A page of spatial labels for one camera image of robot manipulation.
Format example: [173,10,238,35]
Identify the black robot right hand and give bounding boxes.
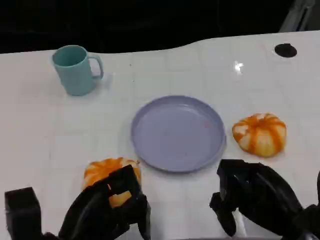
[209,159,305,237]

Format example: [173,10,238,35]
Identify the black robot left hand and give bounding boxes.
[58,164,152,240]

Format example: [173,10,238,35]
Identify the orange and white bread roll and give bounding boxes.
[83,157,142,209]
[231,112,288,158]

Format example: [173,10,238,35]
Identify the lilac plate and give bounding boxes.
[131,94,227,174]

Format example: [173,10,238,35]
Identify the pale green mug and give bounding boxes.
[51,44,105,97]

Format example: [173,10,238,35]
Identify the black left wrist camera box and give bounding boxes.
[4,186,42,240]

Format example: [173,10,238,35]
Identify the black table cable grommet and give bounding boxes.
[274,43,298,58]

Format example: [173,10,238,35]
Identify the grey metal frame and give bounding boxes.
[279,0,316,33]

